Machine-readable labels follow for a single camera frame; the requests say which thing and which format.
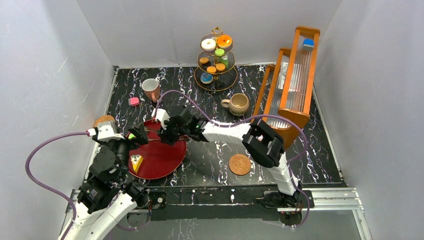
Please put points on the woven coaster left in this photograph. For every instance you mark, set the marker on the woven coaster left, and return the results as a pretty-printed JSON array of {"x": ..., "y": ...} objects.
[{"x": 103, "y": 118}]

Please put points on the red round tray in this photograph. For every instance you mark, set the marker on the red round tray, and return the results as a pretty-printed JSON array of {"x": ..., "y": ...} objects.
[{"x": 159, "y": 159}]

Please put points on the woven coaster front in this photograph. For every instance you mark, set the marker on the woven coaster front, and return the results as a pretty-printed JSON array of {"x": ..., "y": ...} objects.
[{"x": 239, "y": 164}]

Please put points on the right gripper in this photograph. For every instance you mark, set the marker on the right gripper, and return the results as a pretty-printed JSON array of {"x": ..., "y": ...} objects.
[{"x": 164, "y": 135}]

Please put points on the pink mug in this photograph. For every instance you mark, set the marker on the pink mug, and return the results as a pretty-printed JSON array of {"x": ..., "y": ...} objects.
[{"x": 151, "y": 88}]

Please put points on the pink grey eraser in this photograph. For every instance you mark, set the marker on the pink grey eraser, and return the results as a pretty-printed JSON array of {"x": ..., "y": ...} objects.
[{"x": 133, "y": 101}]

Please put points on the yellow biscuit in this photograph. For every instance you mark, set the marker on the yellow biscuit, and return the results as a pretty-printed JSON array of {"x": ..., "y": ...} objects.
[
  {"x": 220, "y": 67},
  {"x": 204, "y": 60},
  {"x": 211, "y": 70}
]

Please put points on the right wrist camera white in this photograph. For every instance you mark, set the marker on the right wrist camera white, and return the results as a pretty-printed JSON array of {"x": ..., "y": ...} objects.
[{"x": 160, "y": 115}]

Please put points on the black sandwich cookie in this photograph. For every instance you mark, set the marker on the black sandwich cookie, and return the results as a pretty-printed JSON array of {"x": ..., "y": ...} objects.
[{"x": 205, "y": 65}]

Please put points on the orange donut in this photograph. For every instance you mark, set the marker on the orange donut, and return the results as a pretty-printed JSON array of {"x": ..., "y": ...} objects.
[{"x": 224, "y": 41}]

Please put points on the beige mug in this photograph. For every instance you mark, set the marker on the beige mug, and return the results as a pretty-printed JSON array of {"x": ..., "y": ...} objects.
[{"x": 237, "y": 105}]

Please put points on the blue white donut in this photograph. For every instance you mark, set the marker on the blue white donut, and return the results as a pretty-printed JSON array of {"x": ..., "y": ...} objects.
[{"x": 206, "y": 78}]

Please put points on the three-tier glass cake stand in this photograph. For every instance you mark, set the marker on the three-tier glass cake stand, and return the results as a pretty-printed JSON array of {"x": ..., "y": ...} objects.
[{"x": 224, "y": 80}]

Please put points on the green macaron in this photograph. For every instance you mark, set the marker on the green macaron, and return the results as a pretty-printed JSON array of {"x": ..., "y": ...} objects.
[{"x": 219, "y": 52}]

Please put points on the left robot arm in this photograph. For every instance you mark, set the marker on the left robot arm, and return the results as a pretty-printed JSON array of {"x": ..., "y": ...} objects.
[{"x": 110, "y": 192}]

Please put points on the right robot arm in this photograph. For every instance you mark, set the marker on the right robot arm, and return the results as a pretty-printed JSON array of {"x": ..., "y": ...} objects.
[{"x": 263, "y": 143}]

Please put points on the blue eraser block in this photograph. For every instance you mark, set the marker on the blue eraser block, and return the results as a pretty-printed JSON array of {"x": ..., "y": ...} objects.
[{"x": 307, "y": 44}]

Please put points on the woven coaster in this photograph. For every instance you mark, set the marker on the woven coaster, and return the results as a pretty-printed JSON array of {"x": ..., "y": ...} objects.
[
  {"x": 103, "y": 118},
  {"x": 239, "y": 164}
]

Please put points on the yellow layered cake slice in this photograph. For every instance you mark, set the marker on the yellow layered cake slice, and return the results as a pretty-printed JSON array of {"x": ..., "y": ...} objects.
[{"x": 136, "y": 161}]

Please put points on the orange wooden rack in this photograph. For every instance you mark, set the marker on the orange wooden rack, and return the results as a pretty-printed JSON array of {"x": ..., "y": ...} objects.
[{"x": 286, "y": 91}]

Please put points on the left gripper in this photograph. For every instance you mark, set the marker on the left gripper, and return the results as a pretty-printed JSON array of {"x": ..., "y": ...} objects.
[{"x": 131, "y": 137}]

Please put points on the green triangular cake slice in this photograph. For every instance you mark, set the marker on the green triangular cake slice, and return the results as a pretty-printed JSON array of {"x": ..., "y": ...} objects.
[{"x": 224, "y": 60}]

